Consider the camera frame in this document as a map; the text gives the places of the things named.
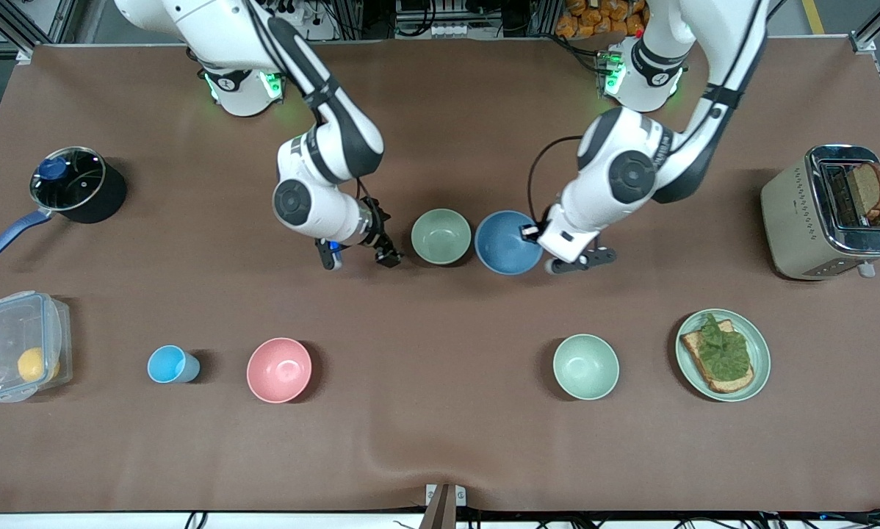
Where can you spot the beige metal toaster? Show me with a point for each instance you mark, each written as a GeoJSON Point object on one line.
{"type": "Point", "coordinates": [792, 220]}

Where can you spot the pink bowl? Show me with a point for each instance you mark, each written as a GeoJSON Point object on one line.
{"type": "Point", "coordinates": [279, 370]}

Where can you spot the brown toast slice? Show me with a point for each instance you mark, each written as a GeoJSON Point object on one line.
{"type": "Point", "coordinates": [726, 383]}

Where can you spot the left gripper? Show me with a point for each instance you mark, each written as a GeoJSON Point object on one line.
{"type": "Point", "coordinates": [532, 232]}

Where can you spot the orange snack bags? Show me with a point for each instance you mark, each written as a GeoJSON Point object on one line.
{"type": "Point", "coordinates": [587, 18]}

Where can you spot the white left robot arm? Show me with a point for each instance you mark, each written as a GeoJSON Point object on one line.
{"type": "Point", "coordinates": [631, 176]}

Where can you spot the white power strip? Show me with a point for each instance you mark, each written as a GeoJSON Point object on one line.
{"type": "Point", "coordinates": [315, 31]}
{"type": "Point", "coordinates": [447, 30]}

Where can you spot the pale green bowl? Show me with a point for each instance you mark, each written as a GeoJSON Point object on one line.
{"type": "Point", "coordinates": [585, 366]}
{"type": "Point", "coordinates": [441, 236]}

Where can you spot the blue bowl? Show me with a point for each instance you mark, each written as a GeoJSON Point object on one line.
{"type": "Point", "coordinates": [508, 244]}

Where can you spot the brown bread slice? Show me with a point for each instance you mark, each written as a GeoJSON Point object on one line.
{"type": "Point", "coordinates": [867, 191]}

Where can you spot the light blue cup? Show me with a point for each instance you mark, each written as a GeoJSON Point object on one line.
{"type": "Point", "coordinates": [167, 364]}

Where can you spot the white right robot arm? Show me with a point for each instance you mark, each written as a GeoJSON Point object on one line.
{"type": "Point", "coordinates": [337, 139]}

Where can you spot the pale green plate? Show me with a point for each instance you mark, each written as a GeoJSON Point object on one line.
{"type": "Point", "coordinates": [759, 367]}

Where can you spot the clear plastic lidded container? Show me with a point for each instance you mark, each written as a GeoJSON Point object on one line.
{"type": "Point", "coordinates": [6, 330]}

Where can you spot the yellow lemon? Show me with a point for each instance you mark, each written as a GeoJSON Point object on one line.
{"type": "Point", "coordinates": [32, 365]}

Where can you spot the glass lid with blue knob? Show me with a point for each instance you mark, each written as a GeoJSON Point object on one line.
{"type": "Point", "coordinates": [69, 180]}

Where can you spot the green lettuce leaf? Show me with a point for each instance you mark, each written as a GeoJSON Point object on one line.
{"type": "Point", "coordinates": [726, 353]}

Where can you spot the metal table bracket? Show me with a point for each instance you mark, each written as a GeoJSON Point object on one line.
{"type": "Point", "coordinates": [444, 507]}

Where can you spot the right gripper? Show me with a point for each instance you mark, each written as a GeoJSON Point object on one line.
{"type": "Point", "coordinates": [378, 229]}

